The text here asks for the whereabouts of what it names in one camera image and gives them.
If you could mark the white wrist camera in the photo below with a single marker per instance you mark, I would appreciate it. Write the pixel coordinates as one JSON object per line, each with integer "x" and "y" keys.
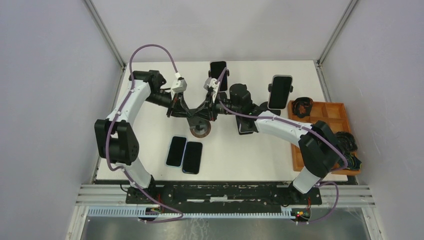
{"x": 179, "y": 85}
{"x": 213, "y": 85}

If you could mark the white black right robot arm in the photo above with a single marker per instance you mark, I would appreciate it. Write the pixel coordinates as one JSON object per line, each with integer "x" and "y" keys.
{"x": 317, "y": 165}

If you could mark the light blue cased phone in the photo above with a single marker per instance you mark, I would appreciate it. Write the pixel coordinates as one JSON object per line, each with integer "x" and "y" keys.
{"x": 176, "y": 151}

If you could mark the white framed small phone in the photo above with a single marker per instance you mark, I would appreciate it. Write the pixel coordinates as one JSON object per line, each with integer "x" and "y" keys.
{"x": 245, "y": 126}

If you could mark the white slotted cable duct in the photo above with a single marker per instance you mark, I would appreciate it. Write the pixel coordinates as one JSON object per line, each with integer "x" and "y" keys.
{"x": 147, "y": 212}

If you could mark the orange compartment tray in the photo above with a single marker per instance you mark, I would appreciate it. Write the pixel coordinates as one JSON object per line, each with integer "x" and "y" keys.
{"x": 330, "y": 120}

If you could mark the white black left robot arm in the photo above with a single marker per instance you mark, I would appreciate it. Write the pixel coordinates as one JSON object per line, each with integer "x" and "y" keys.
{"x": 116, "y": 140}

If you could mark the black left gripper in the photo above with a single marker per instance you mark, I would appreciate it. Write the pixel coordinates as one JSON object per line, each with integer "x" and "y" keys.
{"x": 176, "y": 96}

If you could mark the black phone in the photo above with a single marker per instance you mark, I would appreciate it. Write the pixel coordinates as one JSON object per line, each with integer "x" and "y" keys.
{"x": 192, "y": 158}
{"x": 215, "y": 70}

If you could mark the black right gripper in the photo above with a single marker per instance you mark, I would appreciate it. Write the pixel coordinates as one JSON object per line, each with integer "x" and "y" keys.
{"x": 211, "y": 106}

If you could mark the white cased phone on stand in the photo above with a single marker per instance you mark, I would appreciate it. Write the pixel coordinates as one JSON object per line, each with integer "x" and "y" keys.
{"x": 279, "y": 90}

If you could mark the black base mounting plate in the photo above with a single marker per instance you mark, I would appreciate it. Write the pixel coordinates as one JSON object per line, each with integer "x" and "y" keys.
{"x": 231, "y": 197}

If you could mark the wooden base black phone stand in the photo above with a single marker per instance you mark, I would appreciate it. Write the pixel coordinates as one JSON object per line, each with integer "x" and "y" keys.
{"x": 199, "y": 125}

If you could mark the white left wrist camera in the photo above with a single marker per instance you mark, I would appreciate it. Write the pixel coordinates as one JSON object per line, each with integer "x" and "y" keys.
{"x": 179, "y": 85}

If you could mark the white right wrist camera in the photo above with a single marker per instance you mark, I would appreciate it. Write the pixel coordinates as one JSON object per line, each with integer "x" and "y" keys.
{"x": 213, "y": 85}

